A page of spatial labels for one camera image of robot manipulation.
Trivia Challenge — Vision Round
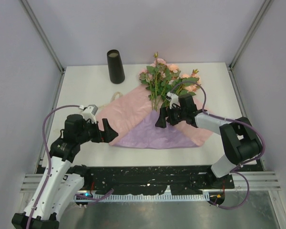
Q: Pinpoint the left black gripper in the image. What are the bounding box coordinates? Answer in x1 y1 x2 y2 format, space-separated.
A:
77 118 118 144

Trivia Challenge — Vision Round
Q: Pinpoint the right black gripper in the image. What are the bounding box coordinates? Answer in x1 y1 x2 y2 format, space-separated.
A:
155 104 187 128

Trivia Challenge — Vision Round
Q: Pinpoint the purple wrapping paper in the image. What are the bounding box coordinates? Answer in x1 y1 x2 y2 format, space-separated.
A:
96 86 212 149

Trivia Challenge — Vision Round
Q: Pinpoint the cream gold-lettered ribbon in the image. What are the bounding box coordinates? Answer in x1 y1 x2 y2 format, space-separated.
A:
97 92 123 111

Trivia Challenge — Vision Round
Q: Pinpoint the pink flower bunch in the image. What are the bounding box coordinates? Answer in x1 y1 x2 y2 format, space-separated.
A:
139 52 201 110

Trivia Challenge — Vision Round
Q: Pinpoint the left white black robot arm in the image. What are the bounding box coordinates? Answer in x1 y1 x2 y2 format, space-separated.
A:
11 114 118 229

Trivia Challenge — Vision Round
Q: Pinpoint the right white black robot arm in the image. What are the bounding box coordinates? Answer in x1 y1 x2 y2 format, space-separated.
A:
155 93 263 188

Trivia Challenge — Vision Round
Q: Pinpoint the black conical vase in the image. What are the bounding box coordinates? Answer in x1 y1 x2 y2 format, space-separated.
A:
107 50 125 84

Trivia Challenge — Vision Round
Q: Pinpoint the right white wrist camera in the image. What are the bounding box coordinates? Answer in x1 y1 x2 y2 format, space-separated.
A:
166 92 179 109

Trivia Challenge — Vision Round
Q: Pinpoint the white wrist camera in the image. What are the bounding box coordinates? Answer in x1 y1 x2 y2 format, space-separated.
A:
166 92 179 109
79 104 99 124

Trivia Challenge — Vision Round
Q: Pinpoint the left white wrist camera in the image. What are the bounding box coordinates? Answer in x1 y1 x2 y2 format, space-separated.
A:
79 104 99 124

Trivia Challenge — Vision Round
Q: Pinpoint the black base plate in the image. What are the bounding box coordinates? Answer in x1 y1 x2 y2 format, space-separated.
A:
82 166 235 196

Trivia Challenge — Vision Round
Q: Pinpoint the white slotted cable duct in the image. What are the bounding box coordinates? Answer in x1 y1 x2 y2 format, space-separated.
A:
72 193 210 202

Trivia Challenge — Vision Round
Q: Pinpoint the right aluminium frame post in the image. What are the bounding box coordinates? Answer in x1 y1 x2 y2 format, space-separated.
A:
227 0 275 71

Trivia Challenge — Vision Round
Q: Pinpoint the aluminium frame post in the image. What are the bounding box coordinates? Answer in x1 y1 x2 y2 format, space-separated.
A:
227 0 275 71
20 0 66 74

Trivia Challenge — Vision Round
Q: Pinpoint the aluminium front rail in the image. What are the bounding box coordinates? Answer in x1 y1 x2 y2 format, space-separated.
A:
20 171 281 193

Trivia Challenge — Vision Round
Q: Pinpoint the left aluminium frame post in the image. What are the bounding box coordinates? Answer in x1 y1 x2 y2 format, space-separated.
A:
20 0 66 74

